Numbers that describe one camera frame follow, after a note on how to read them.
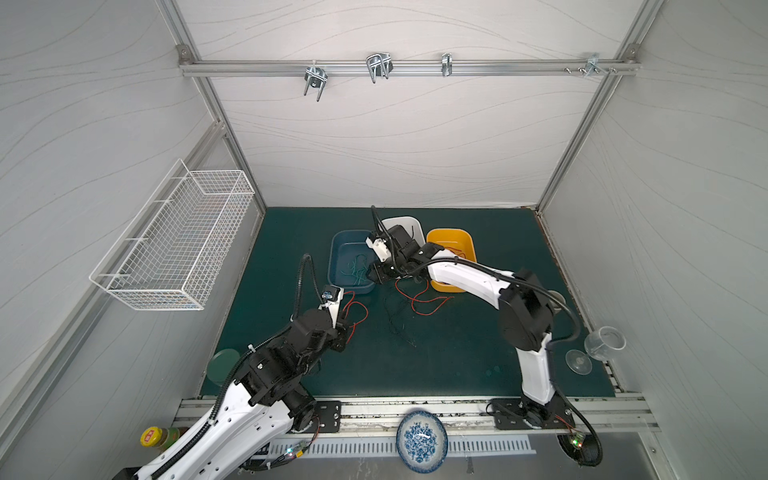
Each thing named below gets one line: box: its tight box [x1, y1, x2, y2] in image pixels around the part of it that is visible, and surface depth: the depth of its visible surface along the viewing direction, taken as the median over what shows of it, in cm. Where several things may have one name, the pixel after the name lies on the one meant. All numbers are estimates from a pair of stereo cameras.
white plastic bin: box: [381, 216, 426, 247], surface depth 110 cm
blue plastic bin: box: [327, 230, 377, 294], surface depth 103 cm
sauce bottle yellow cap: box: [140, 426, 163, 447], surface depth 57 cm
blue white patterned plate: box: [395, 410, 449, 474], surface depth 70 cm
